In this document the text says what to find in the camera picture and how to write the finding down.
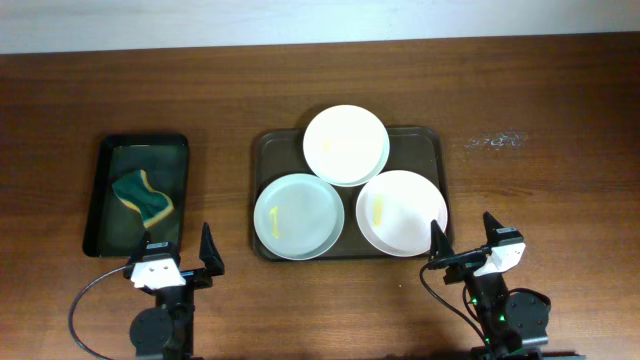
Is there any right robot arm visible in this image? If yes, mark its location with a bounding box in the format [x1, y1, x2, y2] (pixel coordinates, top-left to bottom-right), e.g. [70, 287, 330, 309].
[419, 212, 551, 359]

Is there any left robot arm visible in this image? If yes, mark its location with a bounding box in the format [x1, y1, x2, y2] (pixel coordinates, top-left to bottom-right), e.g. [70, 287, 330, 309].
[124, 223, 225, 360]

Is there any green and yellow sponge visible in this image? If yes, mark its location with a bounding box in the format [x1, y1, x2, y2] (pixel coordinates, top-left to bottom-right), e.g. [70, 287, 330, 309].
[111, 169, 175, 229]

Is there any pale grey plate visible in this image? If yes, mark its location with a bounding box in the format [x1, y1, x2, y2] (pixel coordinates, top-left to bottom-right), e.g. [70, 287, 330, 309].
[253, 173, 345, 261]

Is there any white plate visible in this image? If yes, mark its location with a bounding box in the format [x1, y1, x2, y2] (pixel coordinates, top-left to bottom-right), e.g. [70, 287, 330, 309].
[303, 105, 390, 187]
[355, 170, 449, 257]

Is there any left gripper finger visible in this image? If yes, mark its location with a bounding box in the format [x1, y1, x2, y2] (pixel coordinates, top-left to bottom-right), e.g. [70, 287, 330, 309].
[199, 223, 225, 276]
[129, 231, 151, 265]

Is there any small black water tray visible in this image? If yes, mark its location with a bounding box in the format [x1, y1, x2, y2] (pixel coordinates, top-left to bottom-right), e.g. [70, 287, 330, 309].
[82, 133, 190, 258]

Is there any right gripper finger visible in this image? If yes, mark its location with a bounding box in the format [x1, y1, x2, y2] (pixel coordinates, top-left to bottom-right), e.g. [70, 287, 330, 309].
[482, 211, 503, 246]
[429, 220, 455, 261]

